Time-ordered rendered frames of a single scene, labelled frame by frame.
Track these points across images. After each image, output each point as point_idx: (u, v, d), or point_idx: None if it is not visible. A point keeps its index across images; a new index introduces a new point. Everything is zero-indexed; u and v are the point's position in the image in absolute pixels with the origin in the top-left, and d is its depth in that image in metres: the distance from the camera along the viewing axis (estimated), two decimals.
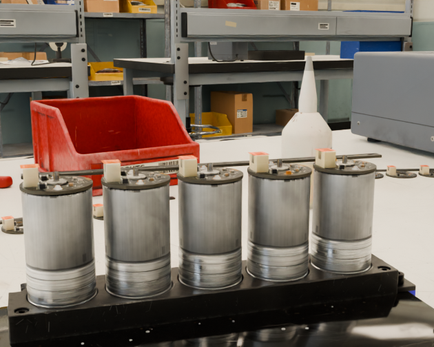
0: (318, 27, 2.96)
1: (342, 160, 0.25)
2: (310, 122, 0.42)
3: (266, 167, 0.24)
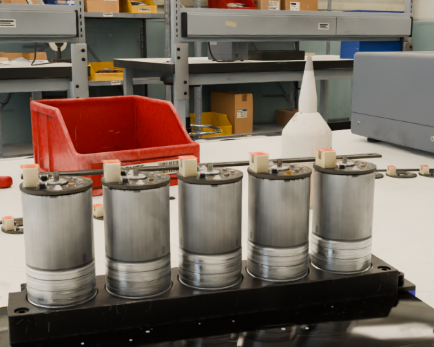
0: (318, 27, 2.96)
1: (342, 160, 0.25)
2: (310, 122, 0.42)
3: (266, 167, 0.24)
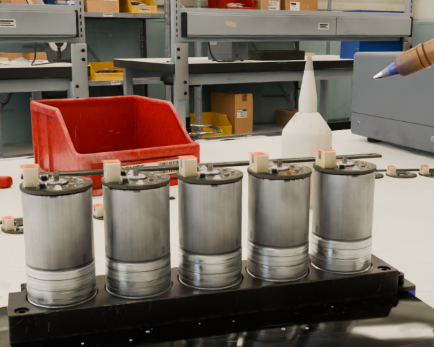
0: (318, 27, 2.96)
1: (342, 160, 0.25)
2: (310, 122, 0.42)
3: (266, 167, 0.24)
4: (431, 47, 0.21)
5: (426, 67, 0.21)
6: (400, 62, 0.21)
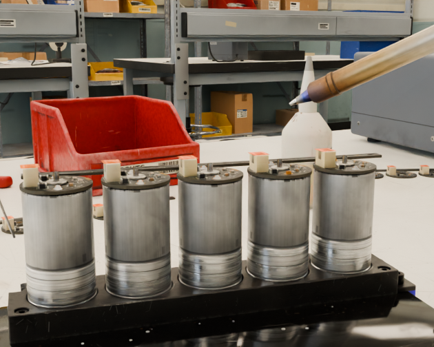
0: (318, 27, 2.96)
1: (342, 160, 0.25)
2: (310, 122, 0.42)
3: (266, 167, 0.24)
4: (339, 76, 0.22)
5: (335, 94, 0.22)
6: (311, 89, 0.22)
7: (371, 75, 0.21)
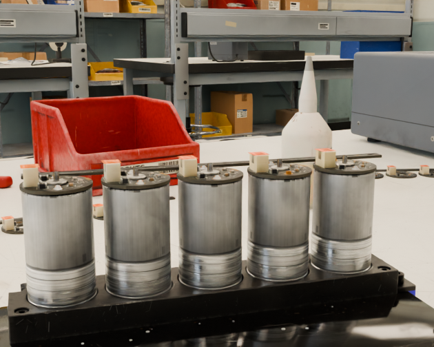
0: (318, 27, 2.96)
1: (342, 160, 0.25)
2: (310, 122, 0.42)
3: (266, 167, 0.24)
4: None
5: None
6: None
7: None
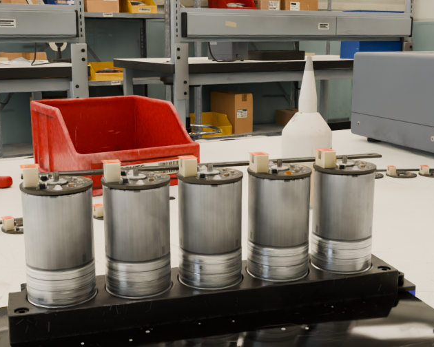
0: (318, 27, 2.96)
1: (342, 160, 0.25)
2: (310, 122, 0.42)
3: (266, 167, 0.24)
4: None
5: None
6: None
7: None
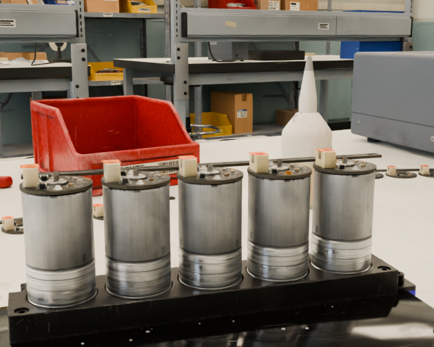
0: (318, 27, 2.96)
1: (342, 160, 0.25)
2: (310, 122, 0.42)
3: (266, 167, 0.24)
4: None
5: None
6: None
7: None
